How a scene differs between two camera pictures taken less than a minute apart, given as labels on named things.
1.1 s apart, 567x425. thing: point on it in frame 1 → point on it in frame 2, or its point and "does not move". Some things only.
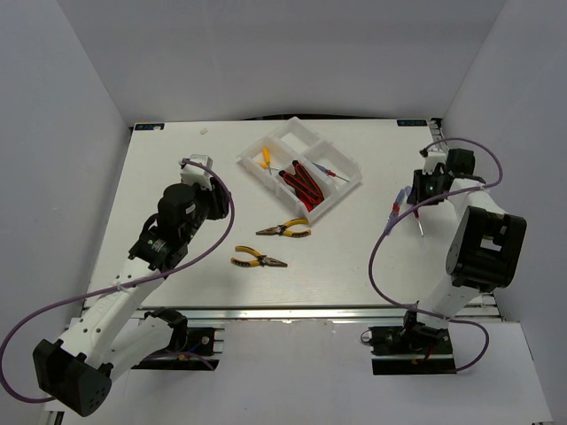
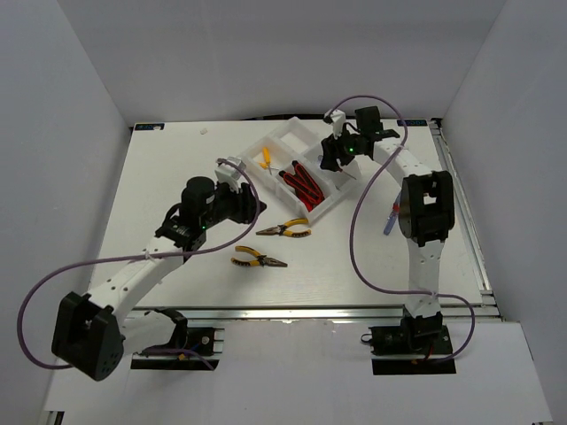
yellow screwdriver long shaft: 267,158 does not move
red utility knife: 310,185 does not move
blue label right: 411,122 does not move
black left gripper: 219,198 → 245,202
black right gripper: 418,178 → 331,149
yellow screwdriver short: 266,166 does not move
